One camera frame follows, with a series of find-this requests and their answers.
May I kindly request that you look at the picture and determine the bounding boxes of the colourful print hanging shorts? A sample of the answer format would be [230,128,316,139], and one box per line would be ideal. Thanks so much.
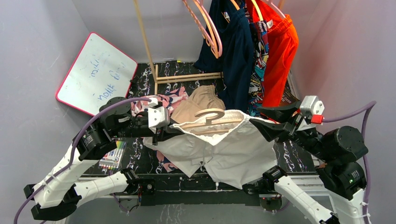
[245,12,269,117]

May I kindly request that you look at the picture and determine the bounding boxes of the wooden clothes rack frame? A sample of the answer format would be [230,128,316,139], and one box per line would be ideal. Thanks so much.
[133,0,223,95]

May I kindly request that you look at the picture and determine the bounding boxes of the white shorts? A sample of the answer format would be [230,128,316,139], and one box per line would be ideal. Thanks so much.
[143,110,277,189]

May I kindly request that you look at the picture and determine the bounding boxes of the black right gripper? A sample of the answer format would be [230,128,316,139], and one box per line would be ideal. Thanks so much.
[247,99,332,160]

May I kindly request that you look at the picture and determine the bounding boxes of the beige shorts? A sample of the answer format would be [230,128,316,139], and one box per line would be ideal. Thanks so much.
[170,85,226,124]

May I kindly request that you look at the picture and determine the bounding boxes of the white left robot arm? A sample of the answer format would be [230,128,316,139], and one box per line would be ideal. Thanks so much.
[24,97,181,221]

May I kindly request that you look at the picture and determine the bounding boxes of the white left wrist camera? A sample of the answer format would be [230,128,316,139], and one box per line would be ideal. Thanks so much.
[148,106,170,133]

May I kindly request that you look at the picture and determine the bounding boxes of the dark book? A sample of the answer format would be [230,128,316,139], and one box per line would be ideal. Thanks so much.
[279,81,300,106]

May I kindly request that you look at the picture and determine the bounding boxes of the pink and orange hanger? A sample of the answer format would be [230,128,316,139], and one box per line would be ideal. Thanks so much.
[182,0,223,59]

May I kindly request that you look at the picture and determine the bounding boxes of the pink framed whiteboard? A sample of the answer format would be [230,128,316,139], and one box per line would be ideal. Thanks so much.
[56,32,138,116]

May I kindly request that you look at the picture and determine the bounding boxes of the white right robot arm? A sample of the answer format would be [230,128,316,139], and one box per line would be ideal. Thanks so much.
[243,96,369,224]

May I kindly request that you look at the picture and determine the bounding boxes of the coloured marker pack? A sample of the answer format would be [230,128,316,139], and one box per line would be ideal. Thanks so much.
[99,141,127,170]

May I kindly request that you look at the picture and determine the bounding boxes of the navy blue hanging shorts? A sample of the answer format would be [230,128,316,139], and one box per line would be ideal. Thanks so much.
[194,0,254,112]

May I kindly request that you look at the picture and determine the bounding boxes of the light wooden hanger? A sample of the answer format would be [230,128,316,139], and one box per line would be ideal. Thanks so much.
[171,108,251,137]

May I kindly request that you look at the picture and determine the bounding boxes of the orange hanging shorts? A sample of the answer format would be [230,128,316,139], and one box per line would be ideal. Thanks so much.
[246,0,299,107]

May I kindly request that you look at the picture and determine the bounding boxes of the pink shark print shorts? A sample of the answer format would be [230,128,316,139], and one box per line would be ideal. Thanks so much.
[131,87,189,173]

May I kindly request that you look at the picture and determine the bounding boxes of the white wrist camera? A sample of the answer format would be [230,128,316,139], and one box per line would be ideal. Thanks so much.
[148,106,170,133]
[297,96,325,131]

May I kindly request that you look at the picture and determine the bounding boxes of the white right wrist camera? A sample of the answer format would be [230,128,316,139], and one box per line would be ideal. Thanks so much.
[297,96,325,131]

